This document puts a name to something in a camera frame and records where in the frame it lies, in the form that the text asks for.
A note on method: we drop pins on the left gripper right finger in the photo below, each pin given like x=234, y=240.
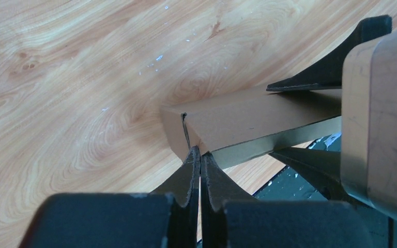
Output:
x=231, y=217

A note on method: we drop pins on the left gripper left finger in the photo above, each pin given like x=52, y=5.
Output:
x=165, y=217

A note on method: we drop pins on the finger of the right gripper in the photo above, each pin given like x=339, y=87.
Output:
x=327, y=72
x=320, y=168

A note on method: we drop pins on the brown cardboard box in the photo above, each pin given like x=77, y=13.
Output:
x=250, y=123

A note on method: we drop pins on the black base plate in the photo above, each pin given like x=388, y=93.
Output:
x=289, y=185

